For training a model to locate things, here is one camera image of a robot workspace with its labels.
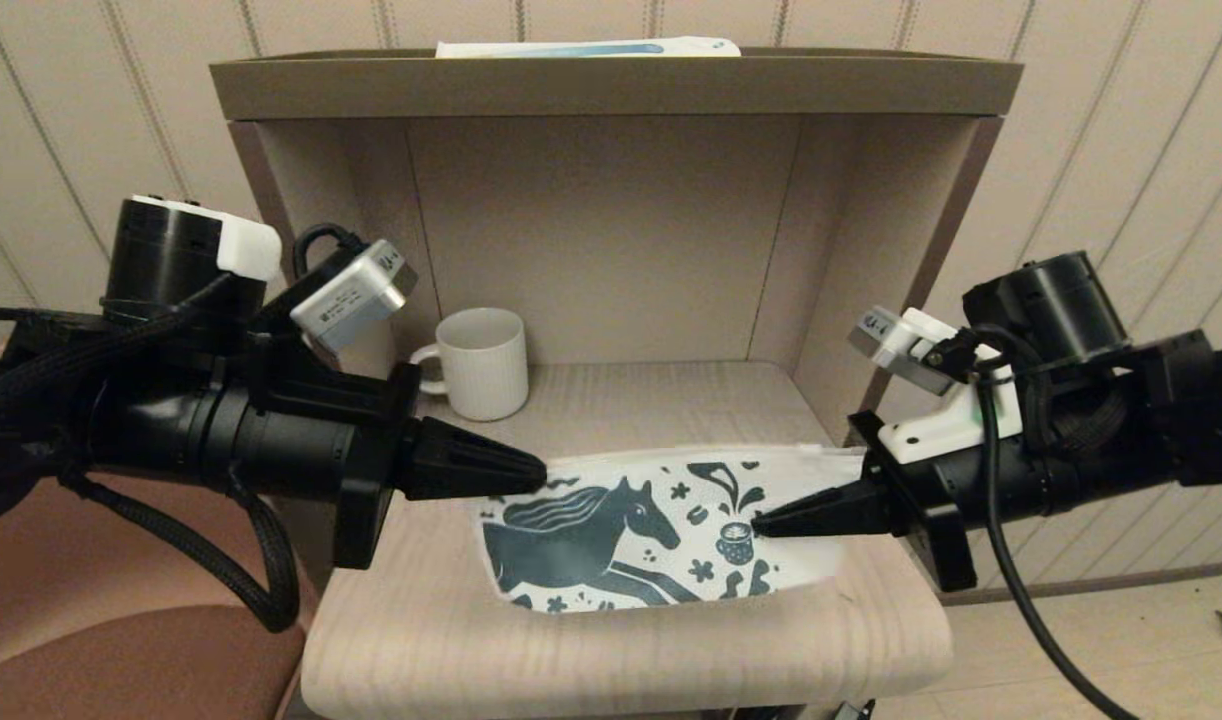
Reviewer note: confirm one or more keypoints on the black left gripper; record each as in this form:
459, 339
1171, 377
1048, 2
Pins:
301, 440

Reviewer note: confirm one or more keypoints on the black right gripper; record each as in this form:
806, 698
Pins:
971, 490

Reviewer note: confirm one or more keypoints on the white horse-print zipper pouch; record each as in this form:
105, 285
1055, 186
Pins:
611, 540

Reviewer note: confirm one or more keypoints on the white ribbed ceramic mug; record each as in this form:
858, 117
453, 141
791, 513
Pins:
486, 370

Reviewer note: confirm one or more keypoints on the dark metal base part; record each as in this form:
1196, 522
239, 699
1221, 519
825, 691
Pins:
859, 712

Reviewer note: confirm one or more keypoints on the beige wooden shelf table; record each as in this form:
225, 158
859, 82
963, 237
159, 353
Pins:
611, 250

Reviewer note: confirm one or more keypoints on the white blue toothpaste box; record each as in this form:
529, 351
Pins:
571, 48

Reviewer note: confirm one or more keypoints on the white right camera bracket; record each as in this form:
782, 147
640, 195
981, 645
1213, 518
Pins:
951, 435

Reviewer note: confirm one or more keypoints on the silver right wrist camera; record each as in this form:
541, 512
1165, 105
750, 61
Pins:
886, 335

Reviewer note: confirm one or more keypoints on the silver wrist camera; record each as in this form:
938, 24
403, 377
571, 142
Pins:
351, 295
886, 335

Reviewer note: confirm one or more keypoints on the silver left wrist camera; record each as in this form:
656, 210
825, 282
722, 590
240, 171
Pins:
351, 295

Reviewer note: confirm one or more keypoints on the brown wall baseboard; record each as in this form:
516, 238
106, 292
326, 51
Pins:
1121, 580

